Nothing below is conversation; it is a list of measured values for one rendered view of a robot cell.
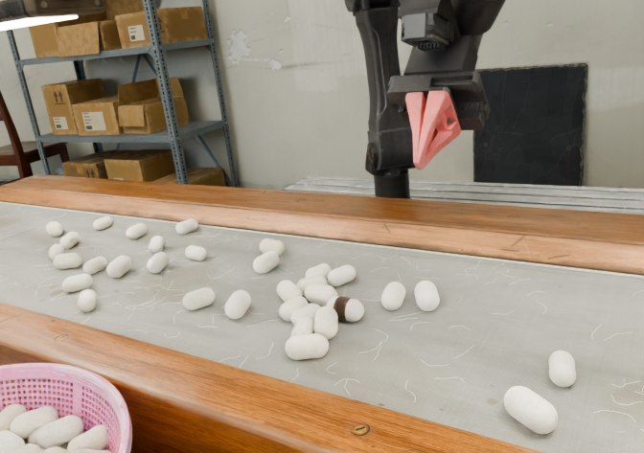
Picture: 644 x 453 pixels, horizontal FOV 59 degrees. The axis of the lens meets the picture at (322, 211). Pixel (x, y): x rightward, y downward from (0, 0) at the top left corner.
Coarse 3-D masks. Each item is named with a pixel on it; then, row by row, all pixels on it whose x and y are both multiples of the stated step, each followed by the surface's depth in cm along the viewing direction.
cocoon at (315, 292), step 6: (306, 288) 57; (312, 288) 56; (318, 288) 56; (324, 288) 56; (330, 288) 56; (306, 294) 57; (312, 294) 56; (318, 294) 56; (324, 294) 56; (330, 294) 56; (336, 294) 56; (312, 300) 56; (318, 300) 56; (324, 300) 56
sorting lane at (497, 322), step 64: (0, 256) 82; (128, 256) 76; (256, 256) 71; (320, 256) 69; (384, 256) 67; (448, 256) 65; (128, 320) 58; (192, 320) 57; (256, 320) 55; (384, 320) 53; (448, 320) 51; (512, 320) 50; (576, 320) 49; (640, 320) 48; (320, 384) 44; (384, 384) 43; (448, 384) 43; (512, 384) 42; (576, 384) 41; (640, 384) 40; (576, 448) 35; (640, 448) 35
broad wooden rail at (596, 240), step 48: (0, 192) 114; (48, 192) 107; (96, 192) 101; (144, 192) 98; (192, 192) 94; (240, 192) 91; (288, 192) 88; (384, 240) 70; (432, 240) 67; (480, 240) 64; (528, 240) 62; (576, 240) 60; (624, 240) 58
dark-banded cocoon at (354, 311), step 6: (330, 300) 53; (354, 300) 53; (330, 306) 53; (348, 306) 52; (354, 306) 52; (360, 306) 52; (348, 312) 52; (354, 312) 52; (360, 312) 52; (348, 318) 52; (354, 318) 52
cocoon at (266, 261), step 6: (270, 252) 66; (258, 258) 65; (264, 258) 65; (270, 258) 65; (276, 258) 66; (258, 264) 65; (264, 264) 65; (270, 264) 65; (276, 264) 66; (258, 270) 65; (264, 270) 65
